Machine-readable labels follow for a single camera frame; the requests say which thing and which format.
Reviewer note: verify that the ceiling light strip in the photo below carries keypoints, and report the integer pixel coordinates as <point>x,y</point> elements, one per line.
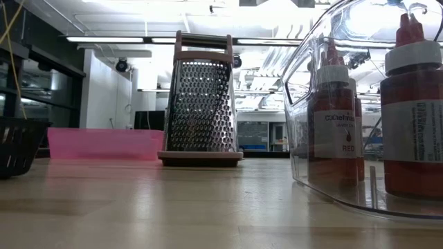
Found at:
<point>268,41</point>
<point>104,39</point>
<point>162,40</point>

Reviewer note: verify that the clear plastic container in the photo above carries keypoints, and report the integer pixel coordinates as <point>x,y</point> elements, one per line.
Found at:
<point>301,138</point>

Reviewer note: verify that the black aluminium table frame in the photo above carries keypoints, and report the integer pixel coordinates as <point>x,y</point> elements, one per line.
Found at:
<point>266,154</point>

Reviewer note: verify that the pink plastic bin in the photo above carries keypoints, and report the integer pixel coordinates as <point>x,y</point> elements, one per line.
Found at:
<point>104,143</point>

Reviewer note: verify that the black monitor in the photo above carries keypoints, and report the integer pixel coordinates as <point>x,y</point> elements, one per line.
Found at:
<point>149,120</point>

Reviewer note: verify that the black plastic basket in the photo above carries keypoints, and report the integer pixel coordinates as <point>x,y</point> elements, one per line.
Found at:
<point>17,148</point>

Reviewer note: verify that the pink steel box grater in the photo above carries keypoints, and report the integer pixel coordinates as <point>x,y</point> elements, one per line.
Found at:
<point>200,110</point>

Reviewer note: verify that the black ceiling spotlight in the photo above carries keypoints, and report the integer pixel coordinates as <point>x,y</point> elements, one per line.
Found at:
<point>237,61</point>
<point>121,65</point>

